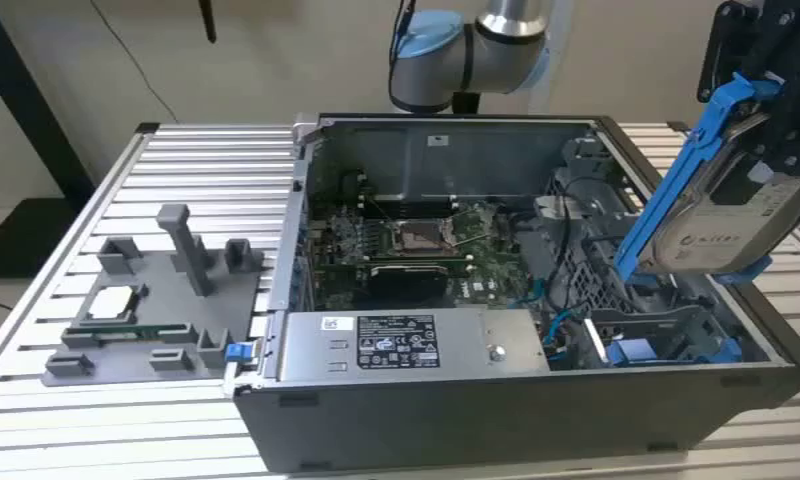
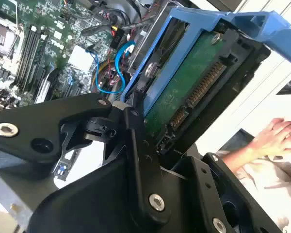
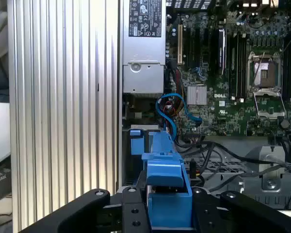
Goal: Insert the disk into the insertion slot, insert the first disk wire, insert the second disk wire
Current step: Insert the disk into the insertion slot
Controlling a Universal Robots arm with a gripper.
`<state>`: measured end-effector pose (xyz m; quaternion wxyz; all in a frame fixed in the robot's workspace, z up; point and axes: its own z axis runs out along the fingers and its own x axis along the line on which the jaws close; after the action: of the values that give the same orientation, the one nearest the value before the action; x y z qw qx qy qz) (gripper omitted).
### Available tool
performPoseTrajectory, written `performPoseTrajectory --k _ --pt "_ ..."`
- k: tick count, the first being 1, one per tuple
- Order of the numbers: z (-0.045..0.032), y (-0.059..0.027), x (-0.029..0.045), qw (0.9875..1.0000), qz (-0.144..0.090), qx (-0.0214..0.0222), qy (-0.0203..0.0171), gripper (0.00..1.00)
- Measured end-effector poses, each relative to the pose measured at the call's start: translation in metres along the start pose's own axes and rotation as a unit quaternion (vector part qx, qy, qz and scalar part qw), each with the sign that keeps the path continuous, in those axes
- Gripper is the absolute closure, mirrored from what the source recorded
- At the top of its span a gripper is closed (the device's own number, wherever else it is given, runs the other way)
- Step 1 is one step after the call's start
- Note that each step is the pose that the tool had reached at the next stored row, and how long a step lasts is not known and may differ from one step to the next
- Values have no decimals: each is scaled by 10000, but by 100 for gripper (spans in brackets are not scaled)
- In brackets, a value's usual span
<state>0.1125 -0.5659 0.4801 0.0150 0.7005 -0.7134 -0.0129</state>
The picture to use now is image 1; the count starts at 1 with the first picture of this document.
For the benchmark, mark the hard disk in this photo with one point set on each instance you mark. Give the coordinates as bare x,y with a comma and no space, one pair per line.
707,235

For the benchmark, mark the blue case latch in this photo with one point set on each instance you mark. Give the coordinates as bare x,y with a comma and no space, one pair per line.
238,352

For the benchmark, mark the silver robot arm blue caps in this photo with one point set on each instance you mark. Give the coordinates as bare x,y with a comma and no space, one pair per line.
434,75

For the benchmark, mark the green motherboard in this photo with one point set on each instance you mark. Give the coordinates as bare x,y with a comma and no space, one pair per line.
497,265

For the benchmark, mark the black graphics card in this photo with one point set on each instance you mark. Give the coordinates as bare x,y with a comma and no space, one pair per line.
407,287

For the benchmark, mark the grey parts rack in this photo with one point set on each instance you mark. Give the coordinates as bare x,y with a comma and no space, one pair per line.
174,305

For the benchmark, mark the silver case release lever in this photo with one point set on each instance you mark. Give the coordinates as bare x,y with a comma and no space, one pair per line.
304,129

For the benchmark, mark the black table corner cap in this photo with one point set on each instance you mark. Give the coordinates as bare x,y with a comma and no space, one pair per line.
148,127
677,127

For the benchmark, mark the open grey PC case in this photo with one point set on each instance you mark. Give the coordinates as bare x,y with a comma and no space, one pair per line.
441,425

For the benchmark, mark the black hanging antenna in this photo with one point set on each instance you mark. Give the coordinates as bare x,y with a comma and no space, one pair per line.
208,20

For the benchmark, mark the black RAM slot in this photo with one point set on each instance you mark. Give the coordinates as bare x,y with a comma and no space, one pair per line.
407,209
407,199
407,214
407,204

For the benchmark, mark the green RAM stick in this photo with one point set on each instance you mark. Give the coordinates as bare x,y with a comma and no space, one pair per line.
154,331

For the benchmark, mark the silver CPU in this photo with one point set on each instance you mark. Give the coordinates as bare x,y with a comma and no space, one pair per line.
114,302

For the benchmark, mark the CPU socket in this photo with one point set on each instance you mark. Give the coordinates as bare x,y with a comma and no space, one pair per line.
419,237

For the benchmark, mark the grey metal disk bay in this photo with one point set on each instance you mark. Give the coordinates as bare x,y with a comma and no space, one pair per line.
587,280

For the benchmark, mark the black stand with base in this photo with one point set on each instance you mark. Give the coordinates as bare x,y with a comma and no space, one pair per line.
23,235

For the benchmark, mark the silver power supply unit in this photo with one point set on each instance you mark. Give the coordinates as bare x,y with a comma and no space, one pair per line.
307,350

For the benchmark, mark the white upright post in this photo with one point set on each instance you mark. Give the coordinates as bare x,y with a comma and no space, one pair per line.
563,30

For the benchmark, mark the long black expansion slot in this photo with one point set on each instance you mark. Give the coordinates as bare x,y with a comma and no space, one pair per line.
421,257

